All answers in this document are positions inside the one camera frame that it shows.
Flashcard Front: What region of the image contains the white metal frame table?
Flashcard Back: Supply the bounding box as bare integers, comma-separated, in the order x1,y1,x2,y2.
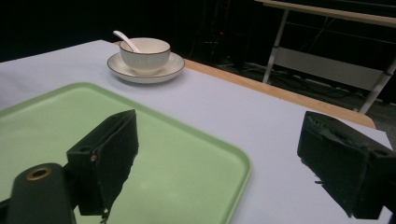
255,0,396,115

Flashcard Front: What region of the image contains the white ceramic saucer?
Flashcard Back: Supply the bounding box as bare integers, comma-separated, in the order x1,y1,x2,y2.
106,51,186,84

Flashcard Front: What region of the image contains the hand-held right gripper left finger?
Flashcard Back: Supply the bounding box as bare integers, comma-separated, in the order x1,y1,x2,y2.
66,108,140,224

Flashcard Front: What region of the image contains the white ceramic bowl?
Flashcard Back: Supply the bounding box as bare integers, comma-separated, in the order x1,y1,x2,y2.
119,37,172,75

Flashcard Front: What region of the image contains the green plastic tray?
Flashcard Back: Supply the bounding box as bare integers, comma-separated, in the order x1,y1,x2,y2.
0,81,252,224

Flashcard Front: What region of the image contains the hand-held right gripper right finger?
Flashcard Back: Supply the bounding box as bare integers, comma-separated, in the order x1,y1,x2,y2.
296,110,396,220

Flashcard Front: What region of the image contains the white ceramic spoon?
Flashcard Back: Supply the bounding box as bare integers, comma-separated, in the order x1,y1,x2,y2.
112,30,143,53

